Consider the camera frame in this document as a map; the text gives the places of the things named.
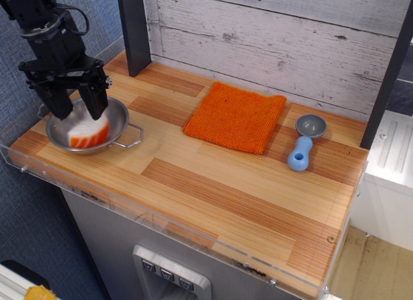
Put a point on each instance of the clear acrylic table guard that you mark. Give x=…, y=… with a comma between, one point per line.
x=241, y=209

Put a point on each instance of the dark grey right post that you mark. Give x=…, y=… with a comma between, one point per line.
x=394, y=66

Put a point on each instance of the dark grey post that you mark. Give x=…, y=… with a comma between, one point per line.
x=394, y=66
x=135, y=35

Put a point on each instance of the dark grey left post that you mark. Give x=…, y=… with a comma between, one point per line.
x=135, y=35

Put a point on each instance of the silver dispenser button panel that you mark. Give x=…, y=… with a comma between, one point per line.
x=163, y=278

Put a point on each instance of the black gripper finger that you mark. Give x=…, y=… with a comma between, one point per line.
x=95, y=98
x=56, y=99

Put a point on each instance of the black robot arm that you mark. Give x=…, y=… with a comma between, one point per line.
x=34, y=13

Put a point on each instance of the stainless steel two-handled bowl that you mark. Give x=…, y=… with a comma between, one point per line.
x=117, y=113

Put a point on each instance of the black yellow object bottom-left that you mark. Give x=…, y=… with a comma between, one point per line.
x=20, y=282

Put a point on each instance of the orange knitted cloth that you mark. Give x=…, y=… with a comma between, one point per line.
x=236, y=118

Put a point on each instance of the white side cabinet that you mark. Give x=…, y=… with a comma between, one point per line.
x=382, y=206

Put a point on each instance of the grey toy fridge cabinet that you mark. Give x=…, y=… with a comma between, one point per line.
x=111, y=239

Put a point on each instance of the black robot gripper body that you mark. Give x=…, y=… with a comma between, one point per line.
x=61, y=60

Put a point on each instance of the orange salmon sushi toy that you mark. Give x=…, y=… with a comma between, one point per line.
x=88, y=133

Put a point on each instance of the blue grey toy scoop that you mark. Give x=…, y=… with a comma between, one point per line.
x=309, y=127

